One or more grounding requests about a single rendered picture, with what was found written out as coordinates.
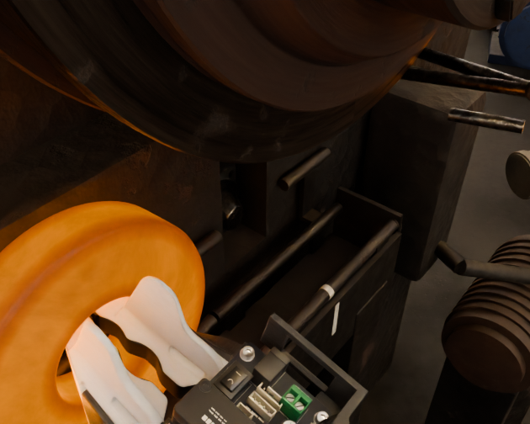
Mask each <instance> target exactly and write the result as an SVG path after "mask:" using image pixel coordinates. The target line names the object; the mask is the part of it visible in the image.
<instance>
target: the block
mask: <svg viewBox="0 0 530 424"><path fill-rule="evenodd" d="M485 102H486V92H484V91H478V90H472V89H466V88H460V87H449V86H443V85H437V84H431V83H424V82H413V81H407V80H401V79H400V80H399V81H398V82H397V83H396V84H395V85H394V86H393V87H392V88H391V89H390V90H389V91H388V92H387V93H386V94H385V95H384V96H383V97H382V98H381V99H380V100H379V101H378V102H377V103H376V104H375V105H374V106H373V107H372V109H371V115H370V122H369V128H368V139H367V145H366V151H365V158H364V164H363V175H362V182H361V188H360V195H362V196H364V197H366V198H368V199H371V200H373V201H375V202H377V203H379V204H382V205H384V206H386V207H388V208H390V209H393V210H395V211H397V212H399V213H401V214H403V219H402V229H401V232H400V233H401V234H402V235H401V239H400V246H399V251H398V255H397V259H396V263H395V270H394V272H395V273H398V274H399V275H401V276H403V277H405V278H407V279H409V280H411V281H418V280H420V279H421V278H422V277H423V276H424V275H425V274H426V273H427V271H428V270H429V269H430V268H431V267H432V265H433V264H434V263H435V262H436V260H437V259H438V257H437V256H435V250H436V248H437V245H438V243H439V242H440V241H445V242H446V243H447V240H448V235H449V232H450V229H451V225H452V223H453V217H454V214H455V210H456V208H457V204H458V199H459V195H460V193H461V189H462V187H463V183H464V178H465V174H466V172H467V168H468V165H469V159H470V157H471V153H472V150H473V147H474V142H475V138H476V136H477V132H478V128H479V126H475V125H467V124H461V123H457V122H452V121H448V113H449V110H450V109H451V108H455V109H464V110H469V111H475V112H480V113H483V111H484V107H485Z"/></svg>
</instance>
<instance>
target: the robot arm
mask: <svg viewBox="0 0 530 424"><path fill-rule="evenodd" d="M103 331H105V332H107V333H108V334H109V335H111V336H114V337H116V338H118V339H119V341H120V343H121V345H122V346H123V348H124V349H125V351H126V352H128V353H129V354H132V355H135V356H137V357H140V358H144V359H145V360H146V361H148V363H149V364H150V365H152V366H153V367H154V369H155V370H156V373H157V376H158V378H159V381H160V383H161V384H162V386H163V387H164V388H165V389H167V390H168V391H169V392H170V393H171V394H172V395H173V396H175V397H176V398H178V399H181V400H180V401H179V402H178V403H177V404H176V405H175V406H174V409H173V413H172V419H170V418H169V417H168V418H167V419H166V420H165V418H166V414H167V405H168V401H167V397H166V396H165V395H164V394H163V393H162V392H161V391H160V390H159V389H158V388H157V387H156V386H155V385H154V384H153V383H152V382H151V381H149V380H146V379H142V378H138V377H136V376H134V375H133V374H132V373H131V372H130V371H129V370H128V369H127V368H126V367H125V366H124V364H123V361H122V358H121V356H120V354H119V350H118V348H117V347H115V346H114V345H113V343H112V342H111V341H110V340H109V339H108V338H107V336H106V335H105V334H104V333H103ZM289 338H290V339H291V340H292V341H293V342H295V343H296V344H297V345H298V346H299V347H301V348H302V349H303V350H304V351H305V352H307V353H308V354H309V355H310V356H311V357H312V358H313V359H314V360H315V361H316V362H318V363H319V364H320V365H321V366H323V367H324V368H325V369H326V370H327V371H329V372H330V373H331V374H332V375H333V376H335V378H334V379H333V380H332V382H331V384H330V385H329V387H327V386H326V385H325V384H324V383H322V382H321V381H320V380H319V379H318V378H317V377H316V376H315V375H314V374H313V373H312V372H310V371H309V370H308V369H307V368H306V367H304V366H303V365H302V364H301V363H300V362H298V361H297V360H296V359H295V358H294V357H292V356H291V355H290V354H289V353H288V352H286V351H285V350H284V346H285V344H286V342H287V341H288V339H289ZM260 341H261V342H262V343H264V344H265V345H266V346H267V347H268V348H270V349H271V350H270V352H269V353H268V354H267V355H266V354H265V353H264V352H262V351H261V350H260V349H259V348H258V347H256V346H255V345H254V344H253V343H251V342H249V343H247V342H244V343H243V344H242V345H241V344H240V343H238V342H235V341H233V340H231V339H228V338H225V337H218V336H214V335H210V334H205V333H200V332H196V331H194V330H193V329H191V328H190V327H189V326H188V324H187V322H186V321H185V318H184V315H183V312H182V309H181V306H180V304H179V301H178V297H177V296H176V294H175V293H174V292H173V291H172V289H171V288H170V287H168V286H167V285H166V284H165V283H164V282H162V281H161V280H160V279H159V278H155V277H152V276H148V277H144V278H143V279H142V280H141V281H140V282H139V284H138V285H137V287H136V288H135V290H134V292H133V294H132V295H131V296H130V297H123V298H119V299H115V300H113V301H111V302H109V303H107V304H106V305H104V306H102V307H101V308H99V309H98V310H96V311H95V312H94V313H92V314H91V315H90V316H89V317H88V318H87V319H86V320H85V321H84V322H83V323H82V324H81V325H80V326H79V327H78V329H77V330H76V331H75V333H74V334H73V336H72V337H71V339H70V341H69V342H68V343H67V345H66V347H65V349H66V354H67V356H68V359H69V363H70V365H71V368H72V373H73V376H74V379H75V381H76V384H77V389H78V392H79V395H80V397H81V400H82V404H83V408H84V411H85V414H86V417H87V421H88V424H350V422H349V417H350V415H351V414H352V413H353V412H354V410H355V409H356V408H357V406H358V405H359V403H360V402H361V401H362V399H363V398H364V397H365V395H366V394H367V393H368V391H367V390H366V389H365V388H364V387H363V386H362V385H361V384H359V383H358V382H357V381H356V380H355V379H353V378H352V377H351V376H350V375H349V374H347V373H346V372H345V371H344V370H342V369H341V368H340V367H339V366H338V365H336V364H335V363H334V362H333V361H331V360H330V359H329V358H328V357H327V356H326V355H325V354H324V353H323V352H321V351H320V350H319V349H318V348H317V347H315V346H314V345H313V344H312V343H310V342H309V341H308V340H307V339H305V338H304V337H303V336H302V335H301V334H299V333H298V332H297V331H296V330H295V329H294V328H293V327H292V326H290V325H289V324H288V323H287V322H286V321H284V320H283V319H282V318H281V317H280V316H278V315H277V314H276V313H275V312H273V313H272V314H271V315H270V316H269V319H268V323H267V324H266V327H265V329H264V332H263V334H262V337H261V340H260ZM288 365H289V366H290V367H291V368H292V369H293V370H294V371H296V372H297V373H298V374H299V375H300V376H302V377H303V378H304V379H305V380H306V381H307V382H309V383H310V384H311V385H312V386H313V387H314V388H316V389H317V390H318V391H319V392H320V393H319V394H318V395H317V396H316V397H314V396H313V395H312V394H311V393H309V392H308V391H307V390H306V389H305V388H303V387H302V386H301V385H300V384H299V383H298V382H296V381H295V380H294V379H293V378H292V377H291V376H289V375H288V374H287V373H286V372H285V370H286V368H287V367H288Z"/></svg>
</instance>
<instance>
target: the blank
mask: <svg viewBox="0 0 530 424"><path fill-rule="evenodd" d="M148 276H152V277H155V278H159V279H160V280H161V281H162V282H164V283H165V284H166V285H167V286H168V287H170V288H171V289H172V291H173V292H174V293H175V294H176V296H177V297H178V301H179V304H180V306H181V309H182V312H183V315H184V318H185V321H186V322H187V324H188V326H189V327H190V328H191V329H193V330H194V331H197V329H198V326H199V321H200V317H201V314H202V309H203V305H204V291H205V279H204V267H203V263H202V260H201V257H200V255H199V252H198V250H197V248H196V246H195V245H194V244H193V242H192V241H191V239H190V238H189V237H188V235H187V234H186V233H185V232H183V231H182V230H181V229H179V228H178V227H176V226H175V225H173V224H171V223H169V222H168V221H166V220H164V219H162V218H160V217H159V216H157V215H154V214H153V213H151V212H149V211H148V210H146V209H143V208H141V207H140V206H137V205H135V204H130V203H126V202H119V201H100V202H92V203H87V204H80V205H78V206H74V207H71V208H69V209H65V210H62V211H61V212H59V213H56V214H54V215H52V216H50V217H48V218H46V219H45V220H42V221H41V222H40V223H38V224H36V225H34V226H33V227H31V228H29V229H28V230H27V231H26V232H24V233H23V234H22V235H20V236H19V237H17V238H16V239H15V240H14V241H12V242H11V243H10V244H9V245H8V246H6V247H5V248H4V249H3V250H2V251H1V252H0V424H88V421H87V417H86V414H85V411H84V408H83V404H82V400H81V397H80V395H79V392H78V389H77V384H76V381H75V379H74V376H73V373H72V371H71V372H69V373H67V374H63V375H61V376H57V377H56V373H57V368H58V364H59V362H60V359H61V355H62V354H63V351H64V349H65V347H66V345H67V343H68V342H69V341H70V339H71V337H72V336H73V334H74V333H75V331H76V330H77V329H78V327H79V326H80V325H81V324H82V323H83V322H84V321H85V320H86V319H87V318H88V317H89V316H90V315H91V314H92V313H94V312H95V311H96V310H98V309H99V308H101V307H102V306H104V305H106V304H107V303H109V302H111V301H113V300H115V299H119V298H123V297H130V296H131V295H132V294H133V292H134V290H135V288H136V287H137V285H138V284H139V282H140V281H141V280H142V279H143V278H144V277H148ZM108 339H109V340H110V341H111V342H112V343H113V345H114V346H115V347H117V348H118V350H119V354H120V356H121V358H122V361H123V364H124V366H125V367H126V368H127V369H128V370H129V371H130V372H131V373H132V374H133V375H134V376H136V377H138V378H142V379H146V380H149V381H151V382H152V383H153V384H154V385H155V386H156V387H157V388H158V389H159V390H160V391H161V392H162V393H164V391H165V390H166V389H165V388H164V387H163V386H162V384H161V383H160V381H159V378H158V376H157V373H156V370H155V369H154V367H153V366H152V365H150V364H149V363H148V361H146V360H145V359H144V358H140V357H137V356H135V355H132V354H129V353H128V352H126V351H125V349H124V348H123V346H122V345H121V343H120V341H119V339H118V338H116V337H114V336H111V335H109V337H108Z"/></svg>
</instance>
